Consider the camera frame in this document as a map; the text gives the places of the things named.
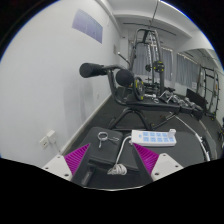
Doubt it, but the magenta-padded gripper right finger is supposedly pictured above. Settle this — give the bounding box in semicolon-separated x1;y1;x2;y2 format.
131;143;185;186

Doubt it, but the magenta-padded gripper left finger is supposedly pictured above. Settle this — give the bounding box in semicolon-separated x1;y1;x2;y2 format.
41;143;92;187

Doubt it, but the black yellow weight plate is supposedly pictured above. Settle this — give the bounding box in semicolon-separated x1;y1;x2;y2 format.
152;60;165;73
133;76;146;101

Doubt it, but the grey window curtain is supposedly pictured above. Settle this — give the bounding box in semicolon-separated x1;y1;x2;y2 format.
175;53;201;88
133;43;174;82

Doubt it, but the chrome barbell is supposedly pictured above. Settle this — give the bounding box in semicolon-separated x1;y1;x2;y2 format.
171;113;212;162

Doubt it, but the group of dumbbells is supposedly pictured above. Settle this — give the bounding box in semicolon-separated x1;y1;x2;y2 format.
159;89;201;111

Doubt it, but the ceiling light strip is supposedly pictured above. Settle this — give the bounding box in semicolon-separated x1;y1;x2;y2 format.
160;0;187;18

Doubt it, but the purple wall poster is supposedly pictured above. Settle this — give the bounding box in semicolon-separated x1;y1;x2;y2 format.
71;8;104;44

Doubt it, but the white wall socket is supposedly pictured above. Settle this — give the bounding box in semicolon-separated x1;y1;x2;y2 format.
39;129;57;150

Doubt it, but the white power strip cable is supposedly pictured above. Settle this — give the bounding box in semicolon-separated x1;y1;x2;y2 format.
106;134;134;177

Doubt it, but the black cable machine frame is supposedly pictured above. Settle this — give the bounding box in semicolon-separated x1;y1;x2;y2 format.
128;28;168;98

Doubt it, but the black upright gym mat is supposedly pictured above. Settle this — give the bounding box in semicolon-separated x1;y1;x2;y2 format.
185;88;208;108

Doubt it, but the black squat rack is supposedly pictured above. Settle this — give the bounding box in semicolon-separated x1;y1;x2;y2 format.
196;64;223;121

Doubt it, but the white power strip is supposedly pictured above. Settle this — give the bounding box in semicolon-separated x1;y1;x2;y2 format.
130;129;178;148

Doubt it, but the black weight bench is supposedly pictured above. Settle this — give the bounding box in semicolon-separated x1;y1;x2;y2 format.
79;62;205;133

